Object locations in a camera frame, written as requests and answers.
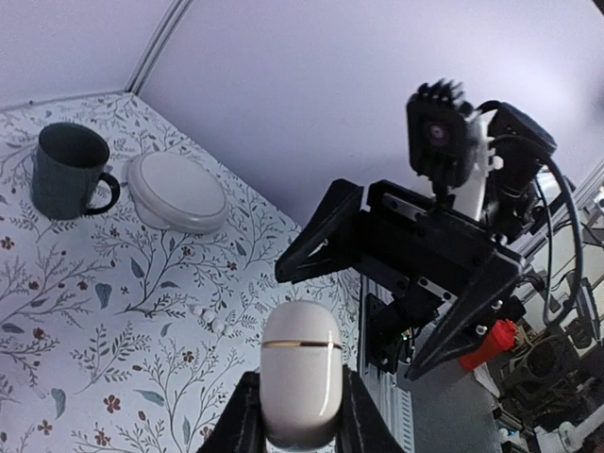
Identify front aluminium rail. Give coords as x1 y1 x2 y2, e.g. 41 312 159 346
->
357 276 415 452

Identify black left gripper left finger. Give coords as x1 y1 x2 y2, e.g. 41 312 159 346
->
196 372 266 453

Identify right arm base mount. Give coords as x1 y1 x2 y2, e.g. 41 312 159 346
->
365 290 442 375

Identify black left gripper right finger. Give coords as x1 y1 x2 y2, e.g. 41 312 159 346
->
337 365 405 453

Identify dark grey mug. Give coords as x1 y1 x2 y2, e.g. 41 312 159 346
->
31 123 121 221

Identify white bead string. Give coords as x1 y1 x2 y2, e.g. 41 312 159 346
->
187 304 235 335

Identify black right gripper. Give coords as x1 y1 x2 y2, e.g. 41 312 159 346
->
275 178 522 381

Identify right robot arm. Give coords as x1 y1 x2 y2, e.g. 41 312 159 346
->
275 99 577 379

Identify red shaker bottle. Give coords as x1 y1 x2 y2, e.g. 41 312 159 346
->
460 320 517 372

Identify white earbud case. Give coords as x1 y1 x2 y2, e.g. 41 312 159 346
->
260 300 343 452

